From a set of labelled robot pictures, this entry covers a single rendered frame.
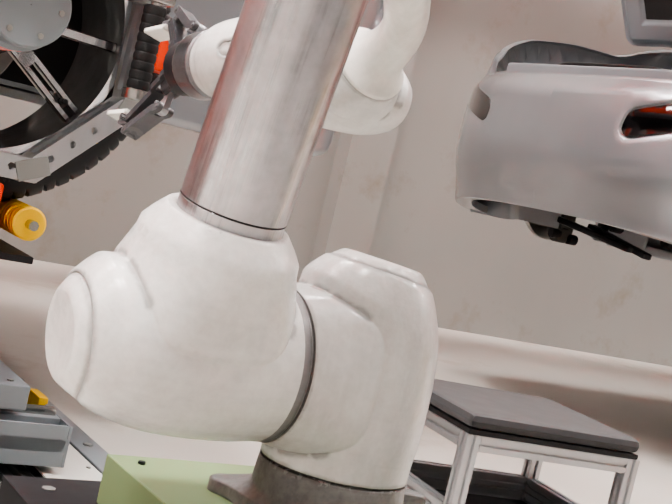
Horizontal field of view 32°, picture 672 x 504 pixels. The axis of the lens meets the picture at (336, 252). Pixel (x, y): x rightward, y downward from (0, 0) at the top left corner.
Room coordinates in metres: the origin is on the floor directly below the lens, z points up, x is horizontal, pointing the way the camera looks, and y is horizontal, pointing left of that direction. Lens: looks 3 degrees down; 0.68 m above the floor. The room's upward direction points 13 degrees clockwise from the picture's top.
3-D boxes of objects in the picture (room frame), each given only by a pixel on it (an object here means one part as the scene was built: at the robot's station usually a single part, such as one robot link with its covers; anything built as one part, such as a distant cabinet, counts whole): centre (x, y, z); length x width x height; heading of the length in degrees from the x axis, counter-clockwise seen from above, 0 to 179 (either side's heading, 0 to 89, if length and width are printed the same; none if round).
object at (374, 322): (1.17, -0.04, 0.52); 0.18 x 0.16 x 0.22; 123
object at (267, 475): (1.19, -0.06, 0.38); 0.22 x 0.18 x 0.06; 128
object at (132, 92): (1.80, 0.36, 0.83); 0.04 x 0.04 x 0.16
